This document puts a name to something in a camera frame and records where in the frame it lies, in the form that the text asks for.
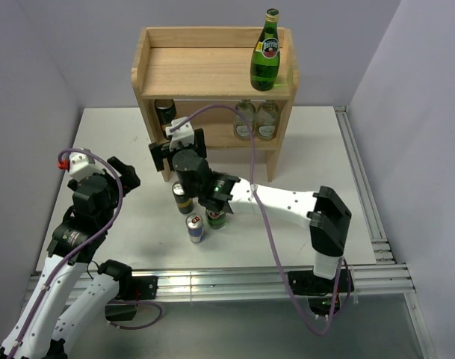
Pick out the clear glass bottle left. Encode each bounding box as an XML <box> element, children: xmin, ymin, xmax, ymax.
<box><xmin>233</xmin><ymin>99</ymin><xmax>256</xmax><ymax>141</ymax></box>

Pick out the clear glass bottle right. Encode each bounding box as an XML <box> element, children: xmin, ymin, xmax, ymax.
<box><xmin>256</xmin><ymin>100</ymin><xmax>280</xmax><ymax>141</ymax></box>

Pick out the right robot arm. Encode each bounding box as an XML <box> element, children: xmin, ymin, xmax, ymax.
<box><xmin>149</xmin><ymin>129</ymin><xmax>352</xmax><ymax>292</ymax></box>

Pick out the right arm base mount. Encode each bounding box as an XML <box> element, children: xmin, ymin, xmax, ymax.
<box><xmin>287</xmin><ymin>269</ymin><xmax>355</xmax><ymax>316</ymax></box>

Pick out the black gold can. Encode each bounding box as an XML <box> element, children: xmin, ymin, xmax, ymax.
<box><xmin>171</xmin><ymin>181</ymin><xmax>194</xmax><ymax>215</ymax></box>
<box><xmin>154</xmin><ymin>99</ymin><xmax>177</xmax><ymax>139</ymax></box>

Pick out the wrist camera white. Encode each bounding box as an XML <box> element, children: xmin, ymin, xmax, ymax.
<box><xmin>58</xmin><ymin>148</ymin><xmax>102</xmax><ymax>182</ymax></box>
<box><xmin>164</xmin><ymin>117</ymin><xmax>195</xmax><ymax>151</ymax></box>

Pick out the aluminium rail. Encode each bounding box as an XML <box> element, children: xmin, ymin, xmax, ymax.
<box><xmin>334</xmin><ymin>106</ymin><xmax>397</xmax><ymax>265</ymax></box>
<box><xmin>23</xmin><ymin>263</ymin><xmax>417</xmax><ymax>306</ymax></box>

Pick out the wooden two-tier shelf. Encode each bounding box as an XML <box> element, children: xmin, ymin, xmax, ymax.
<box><xmin>131</xmin><ymin>26</ymin><xmax>300</xmax><ymax>181</ymax></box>

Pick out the black gold can front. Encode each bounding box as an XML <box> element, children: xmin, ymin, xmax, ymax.
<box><xmin>154</xmin><ymin>99</ymin><xmax>177</xmax><ymax>139</ymax></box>

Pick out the blue silver can front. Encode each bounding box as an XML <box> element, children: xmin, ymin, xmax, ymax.
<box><xmin>185</xmin><ymin>213</ymin><xmax>205</xmax><ymax>244</ymax></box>

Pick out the aluminium rail front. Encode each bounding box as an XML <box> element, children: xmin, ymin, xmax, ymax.
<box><xmin>23</xmin><ymin>263</ymin><xmax>417</xmax><ymax>306</ymax></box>

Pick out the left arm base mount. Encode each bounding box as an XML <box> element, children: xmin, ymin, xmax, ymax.
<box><xmin>105</xmin><ymin>275</ymin><xmax>158</xmax><ymax>322</ymax></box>

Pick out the clear glass bottle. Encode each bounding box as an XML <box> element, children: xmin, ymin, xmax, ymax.
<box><xmin>256</xmin><ymin>100</ymin><xmax>280</xmax><ymax>141</ymax></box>
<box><xmin>233</xmin><ymin>99</ymin><xmax>256</xmax><ymax>141</ymax></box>

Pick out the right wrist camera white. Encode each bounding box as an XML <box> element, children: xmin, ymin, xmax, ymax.
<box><xmin>164</xmin><ymin>117</ymin><xmax>195</xmax><ymax>151</ymax></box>

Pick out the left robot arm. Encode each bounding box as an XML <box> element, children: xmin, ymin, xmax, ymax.
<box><xmin>0</xmin><ymin>152</ymin><xmax>140</xmax><ymax>358</ymax></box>

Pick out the aluminium rail right side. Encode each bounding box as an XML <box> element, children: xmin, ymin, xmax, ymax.
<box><xmin>334</xmin><ymin>106</ymin><xmax>397</xmax><ymax>265</ymax></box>

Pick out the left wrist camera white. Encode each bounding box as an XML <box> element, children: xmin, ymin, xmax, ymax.
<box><xmin>58</xmin><ymin>148</ymin><xmax>102</xmax><ymax>182</ymax></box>

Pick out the green Perrier bottle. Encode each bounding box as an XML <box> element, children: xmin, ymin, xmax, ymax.
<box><xmin>250</xmin><ymin>8</ymin><xmax>280</xmax><ymax>91</ymax></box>
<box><xmin>205</xmin><ymin>209</ymin><xmax>227</xmax><ymax>230</ymax></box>

